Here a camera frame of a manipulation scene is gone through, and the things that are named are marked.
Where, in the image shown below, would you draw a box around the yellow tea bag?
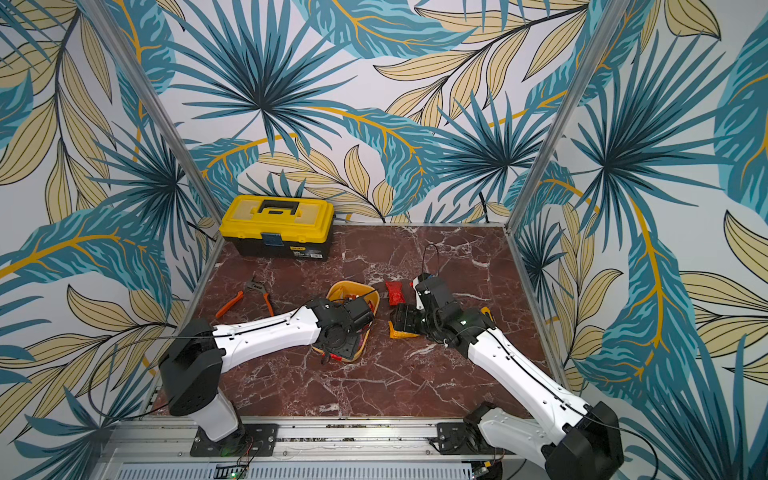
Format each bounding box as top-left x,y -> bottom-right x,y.
388,321 -> 419,339

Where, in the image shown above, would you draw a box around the large red tea bag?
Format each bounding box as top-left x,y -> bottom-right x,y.
385,281 -> 407,307

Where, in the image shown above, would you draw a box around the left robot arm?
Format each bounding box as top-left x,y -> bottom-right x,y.
159,297 -> 375,442

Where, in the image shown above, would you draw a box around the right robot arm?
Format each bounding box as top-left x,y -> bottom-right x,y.
386,274 -> 624,479

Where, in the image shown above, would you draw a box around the yellow black toolbox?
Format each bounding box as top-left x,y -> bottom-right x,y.
219,195 -> 334,261

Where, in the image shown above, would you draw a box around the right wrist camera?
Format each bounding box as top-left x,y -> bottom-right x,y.
411,273 -> 431,298

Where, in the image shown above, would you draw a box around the orange handled pliers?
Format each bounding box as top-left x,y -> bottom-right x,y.
214,277 -> 276,320

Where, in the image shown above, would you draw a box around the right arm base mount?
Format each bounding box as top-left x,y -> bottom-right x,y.
430,422 -> 511,456

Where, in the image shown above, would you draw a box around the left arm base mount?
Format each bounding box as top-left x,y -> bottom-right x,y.
190,423 -> 279,458

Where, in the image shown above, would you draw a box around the aluminium front rail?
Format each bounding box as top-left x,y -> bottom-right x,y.
90,417 -> 547,479

